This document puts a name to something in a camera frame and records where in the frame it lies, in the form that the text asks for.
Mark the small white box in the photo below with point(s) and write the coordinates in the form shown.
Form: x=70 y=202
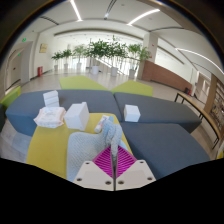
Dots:
x=132 y=113

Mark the green exit sign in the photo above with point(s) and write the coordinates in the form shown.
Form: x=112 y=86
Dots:
x=24 y=39

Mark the white tube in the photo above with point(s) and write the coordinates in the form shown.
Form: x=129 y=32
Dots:
x=101 y=124

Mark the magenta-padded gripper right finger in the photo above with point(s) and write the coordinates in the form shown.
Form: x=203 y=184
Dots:
x=133 y=175

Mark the pink-printed wet wipes pack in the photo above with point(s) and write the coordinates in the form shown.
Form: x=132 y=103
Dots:
x=50 y=117

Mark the lime green bench seat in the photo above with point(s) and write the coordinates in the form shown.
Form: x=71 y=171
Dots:
x=9 y=97

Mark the lime green ottoman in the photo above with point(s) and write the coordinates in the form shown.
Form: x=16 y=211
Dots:
x=133 y=88
x=81 y=83

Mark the light blue towel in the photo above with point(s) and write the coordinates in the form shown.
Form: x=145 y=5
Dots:
x=86 y=146

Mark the long wooden table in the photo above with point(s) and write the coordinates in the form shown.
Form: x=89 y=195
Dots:
x=200 y=111

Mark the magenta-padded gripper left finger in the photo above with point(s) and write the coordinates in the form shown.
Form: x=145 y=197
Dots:
x=100 y=175

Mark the wooden shelf unit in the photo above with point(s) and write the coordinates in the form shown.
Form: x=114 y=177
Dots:
x=216 y=106

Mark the large white box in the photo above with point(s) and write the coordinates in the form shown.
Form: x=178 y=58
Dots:
x=77 y=116

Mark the framed wall notice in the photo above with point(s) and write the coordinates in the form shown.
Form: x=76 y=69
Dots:
x=43 y=48

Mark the row of potted plants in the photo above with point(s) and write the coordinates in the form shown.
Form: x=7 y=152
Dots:
x=103 y=51

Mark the yellow ottoman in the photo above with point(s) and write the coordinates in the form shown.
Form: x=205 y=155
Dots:
x=46 y=146

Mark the ceiling strip lights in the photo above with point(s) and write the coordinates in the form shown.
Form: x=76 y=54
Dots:
x=143 y=15

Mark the red fire extinguisher box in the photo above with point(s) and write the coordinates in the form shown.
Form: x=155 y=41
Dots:
x=40 y=71

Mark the brown wooden counter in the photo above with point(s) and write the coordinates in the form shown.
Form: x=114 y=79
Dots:
x=166 y=76

